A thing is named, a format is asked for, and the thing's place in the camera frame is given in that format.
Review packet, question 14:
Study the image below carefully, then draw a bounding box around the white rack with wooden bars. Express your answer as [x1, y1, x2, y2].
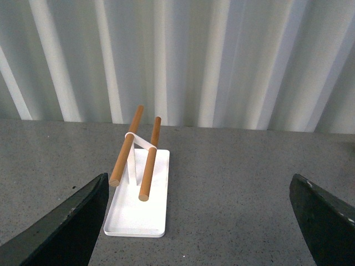
[104, 105, 170, 238]

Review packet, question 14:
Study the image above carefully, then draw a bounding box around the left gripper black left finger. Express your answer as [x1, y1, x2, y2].
[1, 173, 109, 265]

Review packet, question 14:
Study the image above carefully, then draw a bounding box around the white pleated curtain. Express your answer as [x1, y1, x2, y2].
[1, 1, 354, 134]

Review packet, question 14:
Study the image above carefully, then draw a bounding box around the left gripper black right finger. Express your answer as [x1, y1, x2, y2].
[290, 174, 354, 265]

